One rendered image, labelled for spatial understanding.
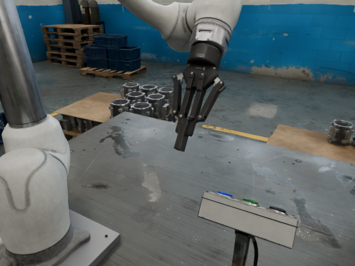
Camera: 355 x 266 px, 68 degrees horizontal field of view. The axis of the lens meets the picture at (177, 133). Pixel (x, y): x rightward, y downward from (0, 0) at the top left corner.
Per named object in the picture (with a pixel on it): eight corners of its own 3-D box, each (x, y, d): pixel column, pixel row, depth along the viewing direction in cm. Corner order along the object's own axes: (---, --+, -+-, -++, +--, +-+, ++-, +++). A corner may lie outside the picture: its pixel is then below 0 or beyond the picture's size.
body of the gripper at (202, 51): (184, 41, 59) (173, 79, 58) (221, 44, 56) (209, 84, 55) (194, 58, 66) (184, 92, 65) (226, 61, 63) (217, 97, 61)
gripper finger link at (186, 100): (195, 70, 58) (189, 69, 59) (181, 117, 57) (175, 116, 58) (200, 78, 62) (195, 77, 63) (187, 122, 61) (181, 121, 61)
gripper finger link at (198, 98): (204, 78, 62) (209, 79, 61) (193, 123, 60) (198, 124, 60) (199, 71, 58) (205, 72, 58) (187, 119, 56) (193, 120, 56)
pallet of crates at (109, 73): (147, 71, 592) (145, 34, 557) (129, 79, 525) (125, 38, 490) (102, 67, 630) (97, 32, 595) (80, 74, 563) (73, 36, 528)
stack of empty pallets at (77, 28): (108, 62, 682) (103, 25, 642) (82, 68, 615) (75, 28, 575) (73, 57, 737) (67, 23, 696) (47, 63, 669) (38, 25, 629)
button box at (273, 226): (290, 243, 49) (296, 215, 50) (293, 250, 43) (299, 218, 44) (205, 214, 56) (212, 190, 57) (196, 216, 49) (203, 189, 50)
